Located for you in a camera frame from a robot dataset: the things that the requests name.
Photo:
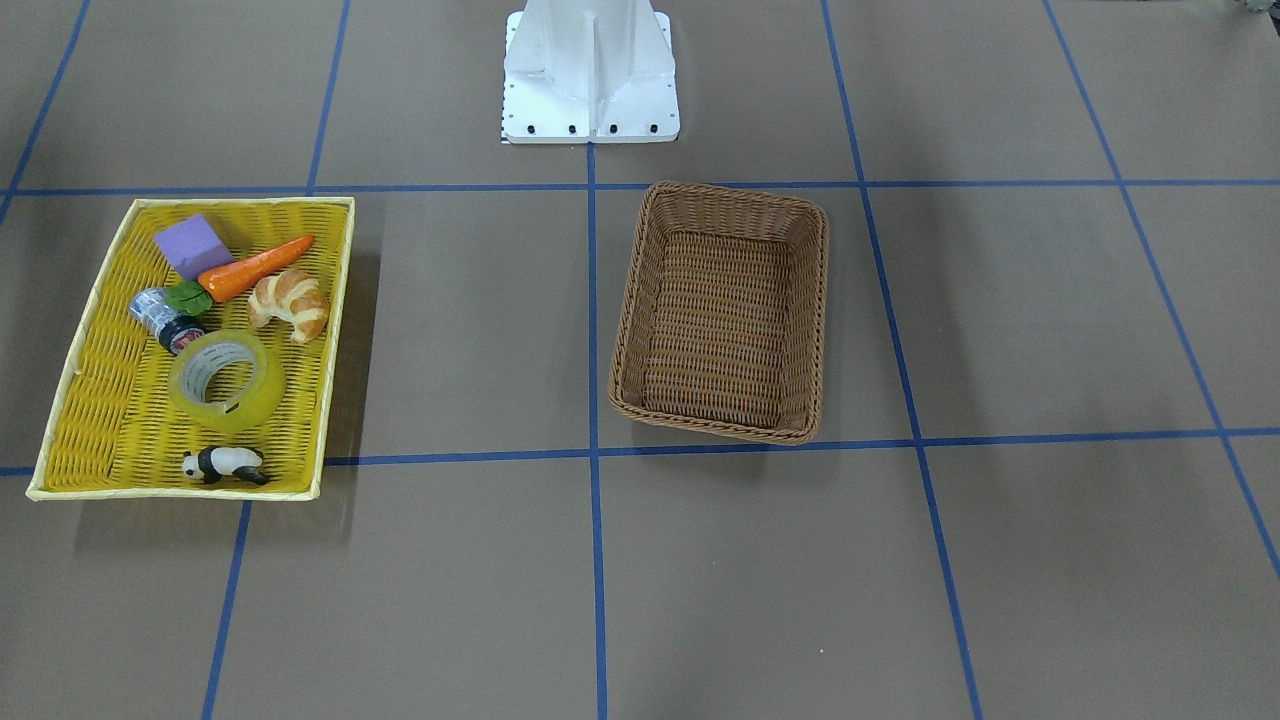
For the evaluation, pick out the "yellow tape roll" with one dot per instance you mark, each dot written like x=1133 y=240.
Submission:
x=252 y=404

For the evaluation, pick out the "brown wicker basket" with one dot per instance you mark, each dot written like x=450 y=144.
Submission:
x=723 y=319

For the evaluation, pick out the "yellow woven basket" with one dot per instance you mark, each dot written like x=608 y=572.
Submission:
x=112 y=430

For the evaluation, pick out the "toy croissant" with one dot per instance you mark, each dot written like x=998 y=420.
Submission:
x=294 y=297

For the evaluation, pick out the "orange toy carrot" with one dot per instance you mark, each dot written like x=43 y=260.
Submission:
x=231 y=280

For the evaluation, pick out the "toy panda figure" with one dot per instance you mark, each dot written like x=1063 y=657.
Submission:
x=213 y=463

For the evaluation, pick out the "purple foam cube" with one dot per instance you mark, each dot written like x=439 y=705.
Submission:
x=192 y=247

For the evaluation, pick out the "small black labelled jar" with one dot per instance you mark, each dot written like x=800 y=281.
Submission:
x=171 y=328

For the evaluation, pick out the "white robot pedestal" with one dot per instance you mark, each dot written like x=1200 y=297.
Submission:
x=589 y=72

